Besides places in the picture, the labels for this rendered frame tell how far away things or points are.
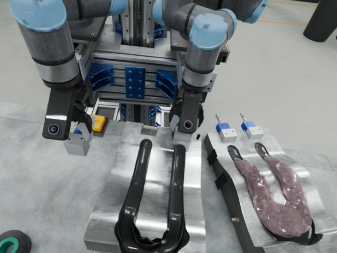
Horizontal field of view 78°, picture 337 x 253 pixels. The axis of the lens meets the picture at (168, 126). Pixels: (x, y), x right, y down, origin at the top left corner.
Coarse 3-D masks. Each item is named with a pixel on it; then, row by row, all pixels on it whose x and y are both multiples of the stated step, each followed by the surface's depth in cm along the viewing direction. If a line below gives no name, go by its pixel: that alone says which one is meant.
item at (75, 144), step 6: (90, 114) 65; (78, 132) 59; (72, 138) 56; (78, 138) 56; (84, 138) 56; (66, 144) 55; (72, 144) 55; (78, 144) 55; (84, 144) 56; (72, 150) 57; (78, 150) 56; (84, 150) 57; (84, 156) 58
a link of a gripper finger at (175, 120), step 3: (174, 114) 62; (174, 117) 63; (177, 117) 63; (174, 120) 64; (177, 120) 64; (171, 123) 65; (174, 123) 65; (171, 126) 66; (174, 126) 66; (171, 129) 68; (174, 129) 67
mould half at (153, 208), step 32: (128, 128) 69; (160, 128) 71; (128, 160) 62; (160, 160) 63; (192, 160) 64; (160, 192) 56; (192, 192) 58; (96, 224) 45; (160, 224) 47; (192, 224) 48
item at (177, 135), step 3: (177, 123) 71; (177, 126) 68; (177, 129) 68; (174, 132) 69; (177, 132) 67; (174, 135) 67; (177, 135) 67; (180, 135) 66; (183, 135) 66; (186, 135) 66; (189, 135) 67; (174, 138) 68; (177, 138) 68; (180, 138) 68; (183, 138) 67; (186, 138) 67; (189, 138) 67; (186, 141) 68
